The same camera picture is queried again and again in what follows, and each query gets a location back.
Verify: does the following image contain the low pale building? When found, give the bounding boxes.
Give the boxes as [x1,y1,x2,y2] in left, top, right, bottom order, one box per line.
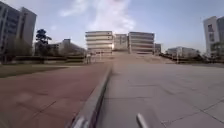
[166,46,200,59]

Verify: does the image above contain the wide stone stairs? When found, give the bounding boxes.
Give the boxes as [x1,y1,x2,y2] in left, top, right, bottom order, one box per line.
[87,51,176,66]

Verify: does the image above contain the grey paved plaza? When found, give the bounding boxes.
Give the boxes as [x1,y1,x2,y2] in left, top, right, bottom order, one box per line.
[95,62,224,128]

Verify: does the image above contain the grass strip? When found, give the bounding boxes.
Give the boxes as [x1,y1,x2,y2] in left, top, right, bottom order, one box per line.
[0,63,69,80]

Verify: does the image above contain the grey stone kerb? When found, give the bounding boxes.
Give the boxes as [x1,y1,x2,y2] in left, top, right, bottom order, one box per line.
[67,64,113,128]

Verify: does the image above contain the long curved glass building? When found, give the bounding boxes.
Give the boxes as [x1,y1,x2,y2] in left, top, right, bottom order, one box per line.
[0,1,20,56]

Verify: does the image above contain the tall dark tree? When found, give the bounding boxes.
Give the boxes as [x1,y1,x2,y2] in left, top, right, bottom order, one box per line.
[34,28,53,57]

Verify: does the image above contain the pale terraced building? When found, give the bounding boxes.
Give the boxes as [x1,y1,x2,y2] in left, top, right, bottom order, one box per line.
[84,30,156,56]

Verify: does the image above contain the robot's own part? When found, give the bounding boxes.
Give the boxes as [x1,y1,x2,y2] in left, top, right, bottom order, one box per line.
[72,115,88,128]
[135,113,150,128]

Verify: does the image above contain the small building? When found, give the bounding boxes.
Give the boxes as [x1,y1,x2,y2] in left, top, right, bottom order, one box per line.
[153,43,163,56]

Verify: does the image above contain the white tall building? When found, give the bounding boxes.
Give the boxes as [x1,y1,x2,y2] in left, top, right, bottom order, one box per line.
[203,15,224,58]

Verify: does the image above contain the low sloped-roof building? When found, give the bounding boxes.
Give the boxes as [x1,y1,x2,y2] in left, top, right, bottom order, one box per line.
[46,38,87,58]

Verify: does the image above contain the red paved path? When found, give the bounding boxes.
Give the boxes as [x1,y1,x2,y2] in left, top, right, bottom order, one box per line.
[0,62,112,128]

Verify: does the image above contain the tall grey tower building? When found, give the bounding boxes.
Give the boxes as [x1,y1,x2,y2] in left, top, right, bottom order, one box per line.
[18,6,38,56]

